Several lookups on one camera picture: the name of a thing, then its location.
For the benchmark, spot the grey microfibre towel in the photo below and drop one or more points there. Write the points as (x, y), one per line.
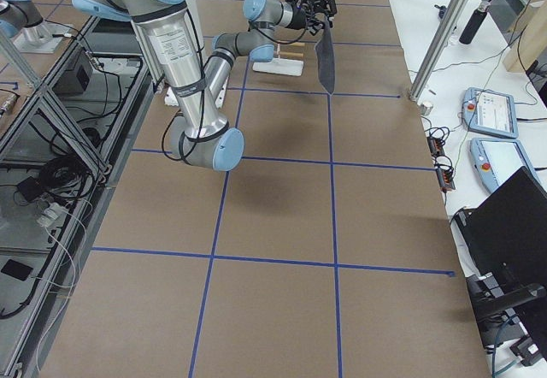
(324, 51)

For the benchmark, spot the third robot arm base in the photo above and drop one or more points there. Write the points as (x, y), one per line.
(22, 21)

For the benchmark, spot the left wooden rack bar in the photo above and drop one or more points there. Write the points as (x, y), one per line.
(296, 45)

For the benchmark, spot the wooden rack bar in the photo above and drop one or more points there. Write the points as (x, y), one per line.
(290, 55)
(296, 45)

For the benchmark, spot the right wooden rack bar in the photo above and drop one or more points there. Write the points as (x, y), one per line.
(290, 55)

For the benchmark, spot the white rack base tray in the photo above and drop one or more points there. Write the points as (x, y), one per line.
(280, 66)

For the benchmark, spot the black water bottle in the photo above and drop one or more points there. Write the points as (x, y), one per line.
(474, 23)

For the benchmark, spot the left orange USB hub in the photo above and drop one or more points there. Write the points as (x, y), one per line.
(436, 146)

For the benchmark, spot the left grey teach pendant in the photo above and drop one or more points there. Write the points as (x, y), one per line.
(491, 113)

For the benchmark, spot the grey teach pendant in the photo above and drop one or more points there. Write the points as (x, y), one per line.
(495, 160)
(491, 113)

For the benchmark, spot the wooden box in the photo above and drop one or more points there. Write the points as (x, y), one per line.
(532, 41)

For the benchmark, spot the black control box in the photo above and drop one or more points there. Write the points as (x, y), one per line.
(75, 78)

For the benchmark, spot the right grey teach pendant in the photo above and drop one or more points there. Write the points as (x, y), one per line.
(495, 160)

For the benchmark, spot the white power strip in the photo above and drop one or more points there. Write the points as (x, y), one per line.
(50, 214)

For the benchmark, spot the black monitor stand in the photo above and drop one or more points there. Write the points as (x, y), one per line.
(519, 315)

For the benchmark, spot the black smartphone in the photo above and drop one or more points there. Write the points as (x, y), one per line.
(16, 270)

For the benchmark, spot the aluminium camera post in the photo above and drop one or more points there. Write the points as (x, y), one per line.
(434, 52)

